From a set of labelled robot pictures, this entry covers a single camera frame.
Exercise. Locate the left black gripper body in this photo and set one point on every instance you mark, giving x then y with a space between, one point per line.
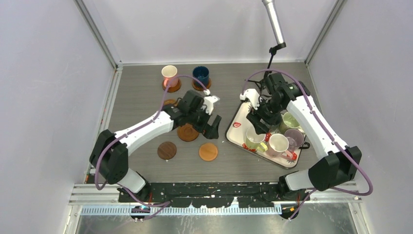
198 118

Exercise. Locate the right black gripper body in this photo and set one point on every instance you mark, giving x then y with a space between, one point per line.
268 110

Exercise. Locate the yellow-green handled mug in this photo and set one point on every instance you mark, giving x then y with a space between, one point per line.
254 141

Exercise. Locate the glossy amber wooden coaster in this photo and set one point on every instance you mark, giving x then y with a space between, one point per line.
187 133

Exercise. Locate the light orange coaster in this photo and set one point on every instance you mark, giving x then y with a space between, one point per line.
208 152

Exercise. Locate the white strawberry serving tray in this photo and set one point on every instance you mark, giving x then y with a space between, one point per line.
236 135

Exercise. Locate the pink white red-handled mug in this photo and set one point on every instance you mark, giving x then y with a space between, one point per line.
278 145

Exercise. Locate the ridged wooden coaster two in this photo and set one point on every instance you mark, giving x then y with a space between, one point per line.
199 87

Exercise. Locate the ridged wooden coaster three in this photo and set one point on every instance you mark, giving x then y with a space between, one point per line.
170 102

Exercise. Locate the ridged wooden coaster one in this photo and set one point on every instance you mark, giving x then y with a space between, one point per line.
172 89

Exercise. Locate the dark blue mug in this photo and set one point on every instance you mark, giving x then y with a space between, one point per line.
202 74

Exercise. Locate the dark walnut coaster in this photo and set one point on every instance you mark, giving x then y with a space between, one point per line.
167 150

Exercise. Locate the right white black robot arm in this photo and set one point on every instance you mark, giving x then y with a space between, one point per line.
337 162

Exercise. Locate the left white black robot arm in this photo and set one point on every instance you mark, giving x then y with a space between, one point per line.
110 155

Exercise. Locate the light green mug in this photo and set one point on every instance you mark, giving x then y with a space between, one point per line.
288 122

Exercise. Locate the purple mug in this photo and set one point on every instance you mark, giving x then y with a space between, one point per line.
296 140

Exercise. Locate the black tripod microphone stand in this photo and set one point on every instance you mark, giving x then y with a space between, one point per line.
273 51

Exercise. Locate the silver microphone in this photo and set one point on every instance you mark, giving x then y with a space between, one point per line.
274 21

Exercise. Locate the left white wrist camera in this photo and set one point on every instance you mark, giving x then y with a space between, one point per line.
209 101

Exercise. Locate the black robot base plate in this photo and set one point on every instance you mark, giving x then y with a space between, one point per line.
213 194

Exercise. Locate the aluminium front rail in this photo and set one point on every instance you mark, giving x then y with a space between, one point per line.
88 194

